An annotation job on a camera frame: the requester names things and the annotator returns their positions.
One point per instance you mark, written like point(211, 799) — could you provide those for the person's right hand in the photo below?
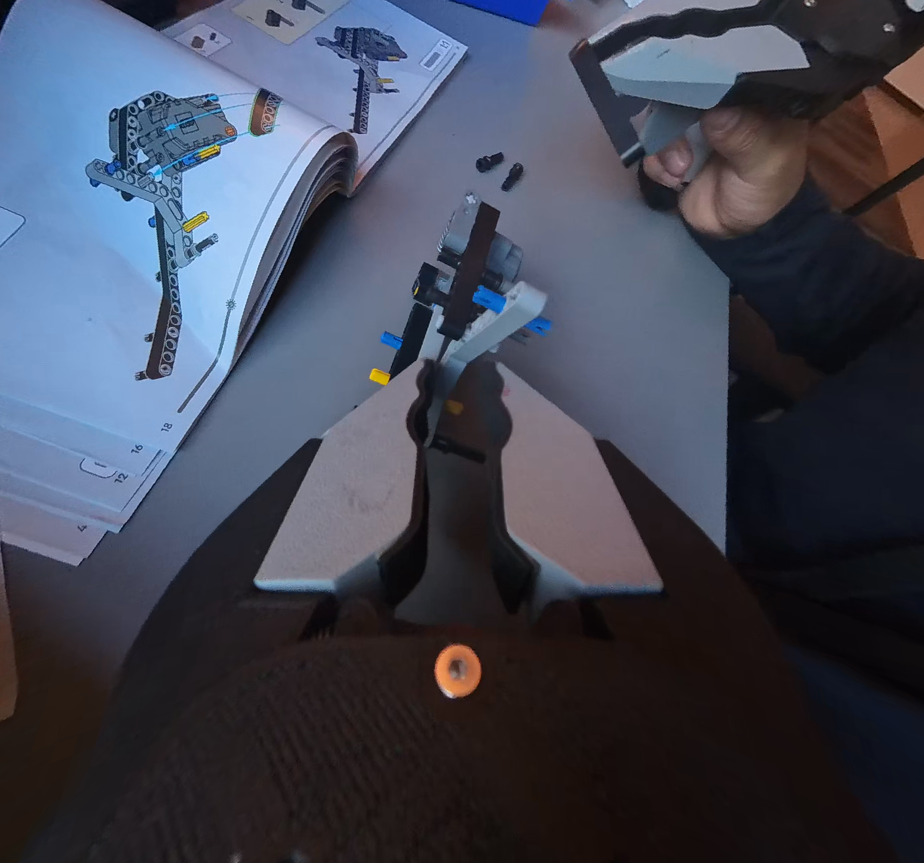
point(751, 170)

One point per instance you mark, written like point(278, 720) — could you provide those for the grey lego chassis assembly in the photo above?
point(473, 256)

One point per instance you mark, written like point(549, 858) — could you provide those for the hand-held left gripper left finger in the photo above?
point(346, 502)

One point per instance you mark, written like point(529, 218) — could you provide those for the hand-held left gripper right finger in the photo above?
point(570, 509)

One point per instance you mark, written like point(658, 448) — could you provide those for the black bent lego beam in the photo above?
point(606, 98)

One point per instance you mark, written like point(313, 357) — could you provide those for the person's right forearm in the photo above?
point(830, 278)

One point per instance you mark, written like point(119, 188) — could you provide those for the black lego pin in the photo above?
point(489, 161)
point(512, 176)

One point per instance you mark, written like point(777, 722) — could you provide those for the lego instruction booklet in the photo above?
point(86, 264)

